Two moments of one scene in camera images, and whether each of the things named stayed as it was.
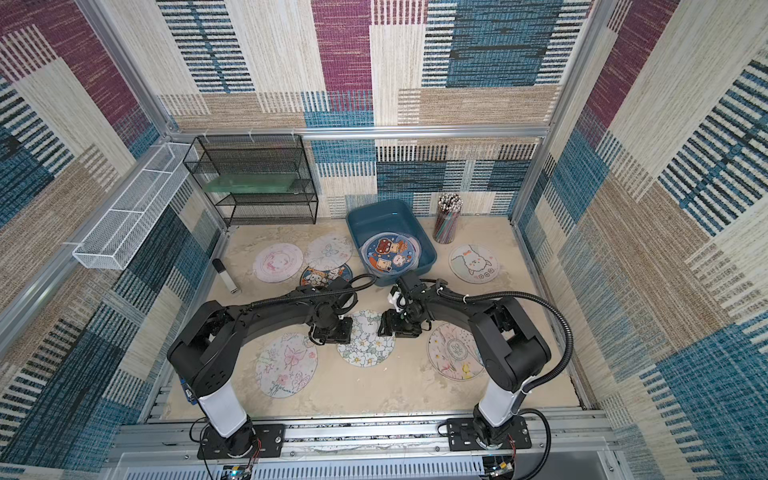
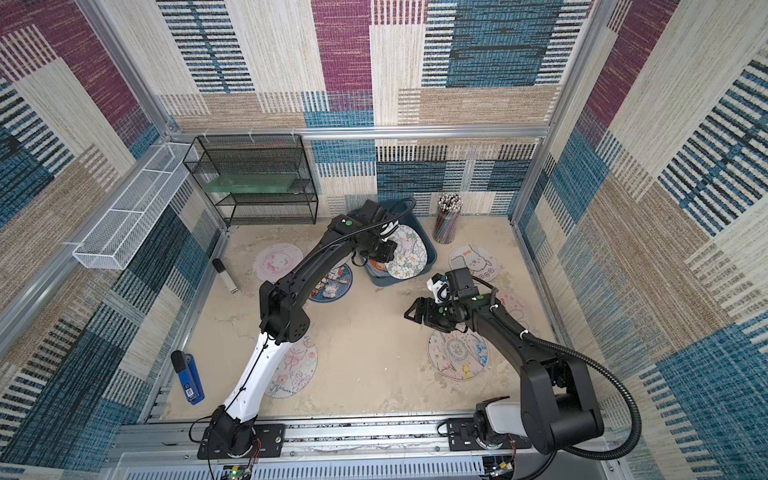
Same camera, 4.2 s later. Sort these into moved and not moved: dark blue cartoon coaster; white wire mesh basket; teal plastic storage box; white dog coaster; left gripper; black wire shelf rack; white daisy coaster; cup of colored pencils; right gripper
Moved: left gripper; right gripper; white daisy coaster
Not moved: white dog coaster; teal plastic storage box; black wire shelf rack; cup of colored pencils; dark blue cartoon coaster; white wire mesh basket
